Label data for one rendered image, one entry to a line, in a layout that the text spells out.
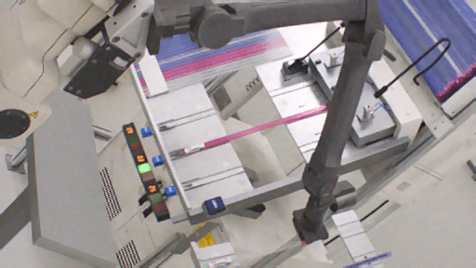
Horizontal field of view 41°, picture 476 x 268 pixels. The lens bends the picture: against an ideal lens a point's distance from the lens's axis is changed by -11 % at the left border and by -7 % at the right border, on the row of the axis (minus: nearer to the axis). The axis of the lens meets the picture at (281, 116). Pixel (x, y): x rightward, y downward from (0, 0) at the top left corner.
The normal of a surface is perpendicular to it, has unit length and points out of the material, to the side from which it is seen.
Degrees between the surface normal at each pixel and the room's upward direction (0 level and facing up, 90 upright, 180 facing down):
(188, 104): 47
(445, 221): 90
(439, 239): 90
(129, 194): 90
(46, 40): 90
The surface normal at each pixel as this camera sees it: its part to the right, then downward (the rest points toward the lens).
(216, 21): 0.47, 0.43
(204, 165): 0.09, -0.60
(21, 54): -0.45, -0.36
